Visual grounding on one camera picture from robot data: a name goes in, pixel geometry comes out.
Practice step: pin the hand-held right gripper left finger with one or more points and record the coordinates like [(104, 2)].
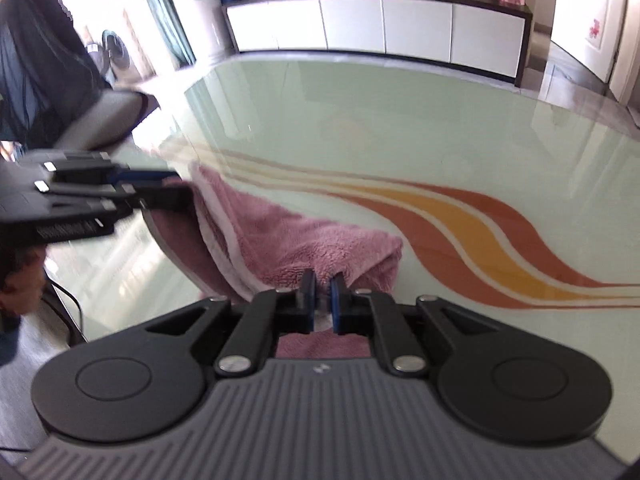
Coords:
[(309, 300)]

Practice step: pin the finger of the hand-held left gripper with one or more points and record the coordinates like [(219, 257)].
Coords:
[(140, 176), (165, 197)]

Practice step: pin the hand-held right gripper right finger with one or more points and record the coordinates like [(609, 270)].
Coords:
[(336, 305)]

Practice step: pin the pink towel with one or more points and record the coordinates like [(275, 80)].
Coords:
[(300, 245)]

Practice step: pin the person's left hand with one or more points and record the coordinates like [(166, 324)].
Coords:
[(20, 280)]

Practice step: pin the washing machine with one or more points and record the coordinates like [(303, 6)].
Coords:
[(112, 57)]

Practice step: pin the teal curtain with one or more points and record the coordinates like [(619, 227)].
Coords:
[(160, 10)]

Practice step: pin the beige tower air conditioner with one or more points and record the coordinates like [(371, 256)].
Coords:
[(205, 15)]

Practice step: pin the white sideboard cabinet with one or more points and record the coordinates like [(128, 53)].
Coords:
[(375, 25)]

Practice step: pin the white door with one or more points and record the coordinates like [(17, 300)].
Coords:
[(585, 25)]

